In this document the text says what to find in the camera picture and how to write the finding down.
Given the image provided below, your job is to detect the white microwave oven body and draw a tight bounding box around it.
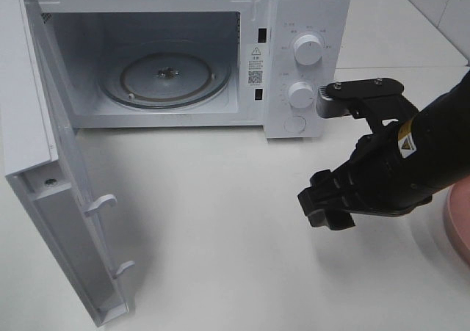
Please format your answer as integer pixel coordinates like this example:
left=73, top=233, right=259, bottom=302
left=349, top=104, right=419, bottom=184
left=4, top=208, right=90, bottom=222
left=39, top=0, right=350, bottom=138

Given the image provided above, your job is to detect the lower white timer knob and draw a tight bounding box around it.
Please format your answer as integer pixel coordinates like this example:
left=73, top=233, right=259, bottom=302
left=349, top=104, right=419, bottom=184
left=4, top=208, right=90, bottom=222
left=288, top=81, right=314, bottom=109

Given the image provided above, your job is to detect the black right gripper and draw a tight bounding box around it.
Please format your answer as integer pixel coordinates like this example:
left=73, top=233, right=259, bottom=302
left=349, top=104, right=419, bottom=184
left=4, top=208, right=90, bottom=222
left=297, top=120, right=433, bottom=231

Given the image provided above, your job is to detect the upper white power knob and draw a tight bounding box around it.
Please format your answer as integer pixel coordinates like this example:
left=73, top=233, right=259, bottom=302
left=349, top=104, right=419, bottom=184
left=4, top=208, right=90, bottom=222
left=293, top=34, right=323, bottom=66

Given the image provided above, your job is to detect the round white door-release button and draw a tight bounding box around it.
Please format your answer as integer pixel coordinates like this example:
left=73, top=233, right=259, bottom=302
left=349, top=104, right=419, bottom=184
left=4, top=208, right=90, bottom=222
left=283, top=115, right=306, bottom=134

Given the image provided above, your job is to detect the white microwave door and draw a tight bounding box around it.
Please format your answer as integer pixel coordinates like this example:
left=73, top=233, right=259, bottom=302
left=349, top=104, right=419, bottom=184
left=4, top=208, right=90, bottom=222
left=1, top=0, right=132, bottom=326

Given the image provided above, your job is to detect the pink round plate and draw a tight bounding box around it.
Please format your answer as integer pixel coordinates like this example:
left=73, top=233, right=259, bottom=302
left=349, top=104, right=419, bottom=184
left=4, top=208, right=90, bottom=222
left=444, top=177, right=469, bottom=266

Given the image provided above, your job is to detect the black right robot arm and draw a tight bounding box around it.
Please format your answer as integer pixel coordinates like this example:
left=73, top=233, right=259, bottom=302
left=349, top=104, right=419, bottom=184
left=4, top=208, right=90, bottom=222
left=298, top=76, right=469, bottom=230

